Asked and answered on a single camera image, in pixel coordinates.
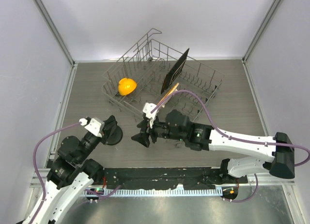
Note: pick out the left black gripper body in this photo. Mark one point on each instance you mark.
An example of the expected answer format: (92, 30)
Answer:
(89, 140)

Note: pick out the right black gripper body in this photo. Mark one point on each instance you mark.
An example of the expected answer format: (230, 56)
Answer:
(160, 129)

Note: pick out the black phone stand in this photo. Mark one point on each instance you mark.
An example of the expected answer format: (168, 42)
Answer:
(115, 137)

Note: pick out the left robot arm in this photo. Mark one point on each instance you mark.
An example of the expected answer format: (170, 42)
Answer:
(72, 172)

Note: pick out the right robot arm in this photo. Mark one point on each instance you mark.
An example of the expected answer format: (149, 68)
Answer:
(262, 153)

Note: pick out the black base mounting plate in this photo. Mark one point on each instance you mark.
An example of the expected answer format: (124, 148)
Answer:
(164, 178)

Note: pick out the orange bowl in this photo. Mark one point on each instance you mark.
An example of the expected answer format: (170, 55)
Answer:
(126, 86)

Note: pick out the wooden cutting board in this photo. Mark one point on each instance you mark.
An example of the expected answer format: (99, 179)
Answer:
(167, 96)

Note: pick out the black square plate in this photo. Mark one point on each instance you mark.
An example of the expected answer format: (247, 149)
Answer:
(174, 72)

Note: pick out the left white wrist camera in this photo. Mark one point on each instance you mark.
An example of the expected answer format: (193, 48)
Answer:
(93, 125)

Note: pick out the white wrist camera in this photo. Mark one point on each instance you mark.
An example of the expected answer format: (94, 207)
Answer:
(93, 125)
(150, 111)

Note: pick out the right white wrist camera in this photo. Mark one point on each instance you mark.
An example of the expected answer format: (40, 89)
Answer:
(150, 111)

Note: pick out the slotted cable duct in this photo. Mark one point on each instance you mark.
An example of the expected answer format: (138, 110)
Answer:
(179, 191)

